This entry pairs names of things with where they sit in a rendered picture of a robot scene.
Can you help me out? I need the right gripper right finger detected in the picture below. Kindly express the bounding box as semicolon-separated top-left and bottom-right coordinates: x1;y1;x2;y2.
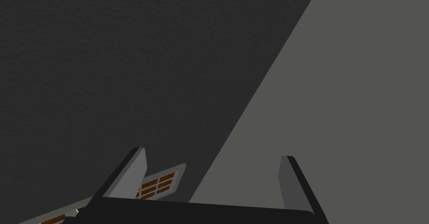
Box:
278;155;325;215

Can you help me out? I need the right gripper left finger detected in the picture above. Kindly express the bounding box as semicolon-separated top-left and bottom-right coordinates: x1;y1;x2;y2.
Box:
90;147;148;204

